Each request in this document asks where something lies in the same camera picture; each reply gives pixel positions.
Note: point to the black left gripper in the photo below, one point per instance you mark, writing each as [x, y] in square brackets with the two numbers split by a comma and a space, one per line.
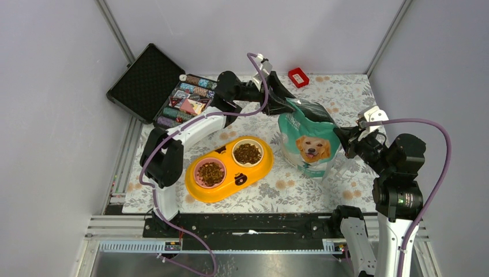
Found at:
[277, 103]

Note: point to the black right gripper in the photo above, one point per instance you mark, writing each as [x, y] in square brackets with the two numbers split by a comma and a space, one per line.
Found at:
[357, 138]

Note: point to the clear plastic scoop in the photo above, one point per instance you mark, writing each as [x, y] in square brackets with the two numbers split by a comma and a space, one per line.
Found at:
[336, 171]

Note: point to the green dog food bag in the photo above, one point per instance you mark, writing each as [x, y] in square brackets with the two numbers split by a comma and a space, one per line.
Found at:
[308, 140]

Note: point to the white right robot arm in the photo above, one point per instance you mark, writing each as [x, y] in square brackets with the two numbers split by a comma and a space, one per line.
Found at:
[397, 197]

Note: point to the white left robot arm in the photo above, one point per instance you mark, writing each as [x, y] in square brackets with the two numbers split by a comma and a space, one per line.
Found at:
[162, 158]

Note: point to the yellow double pet bowl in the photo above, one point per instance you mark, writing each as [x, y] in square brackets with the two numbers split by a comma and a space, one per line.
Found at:
[236, 176]

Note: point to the small red box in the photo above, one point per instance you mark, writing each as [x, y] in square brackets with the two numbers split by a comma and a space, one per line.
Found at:
[298, 77]

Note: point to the black poker chip case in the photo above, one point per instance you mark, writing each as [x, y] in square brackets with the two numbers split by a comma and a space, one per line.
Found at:
[157, 91]

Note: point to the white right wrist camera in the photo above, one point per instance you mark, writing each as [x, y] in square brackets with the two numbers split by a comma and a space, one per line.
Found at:
[371, 114]

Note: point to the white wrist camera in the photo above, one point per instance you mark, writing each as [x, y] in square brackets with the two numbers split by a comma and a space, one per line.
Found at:
[262, 69]
[371, 114]

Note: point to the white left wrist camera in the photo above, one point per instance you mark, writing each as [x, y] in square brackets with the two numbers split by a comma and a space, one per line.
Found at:
[262, 69]

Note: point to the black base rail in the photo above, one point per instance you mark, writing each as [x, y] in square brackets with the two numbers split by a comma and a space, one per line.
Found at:
[248, 232]

